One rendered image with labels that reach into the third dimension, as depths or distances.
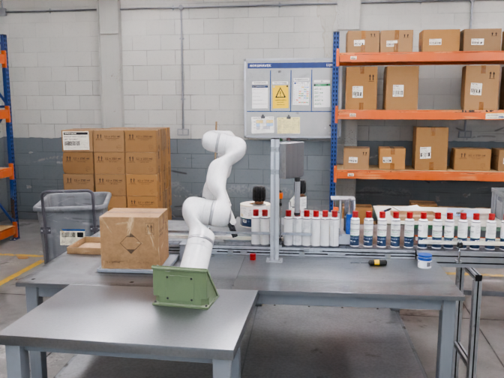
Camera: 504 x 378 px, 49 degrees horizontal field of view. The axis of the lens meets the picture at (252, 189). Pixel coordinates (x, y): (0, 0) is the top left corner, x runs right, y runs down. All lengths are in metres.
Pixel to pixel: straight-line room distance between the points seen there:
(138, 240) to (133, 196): 3.62
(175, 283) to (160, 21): 5.84
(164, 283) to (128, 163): 4.11
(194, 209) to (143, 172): 3.86
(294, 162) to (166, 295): 1.05
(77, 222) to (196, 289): 2.87
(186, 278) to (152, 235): 0.54
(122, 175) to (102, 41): 2.33
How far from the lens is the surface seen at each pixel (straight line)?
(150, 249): 2.86
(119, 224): 2.87
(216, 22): 7.69
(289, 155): 2.95
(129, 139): 6.40
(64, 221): 5.12
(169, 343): 2.09
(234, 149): 2.74
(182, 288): 2.38
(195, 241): 2.47
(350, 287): 2.67
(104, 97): 8.05
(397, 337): 3.74
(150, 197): 6.42
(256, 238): 3.17
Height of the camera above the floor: 1.68
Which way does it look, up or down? 9 degrees down
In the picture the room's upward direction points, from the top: straight up
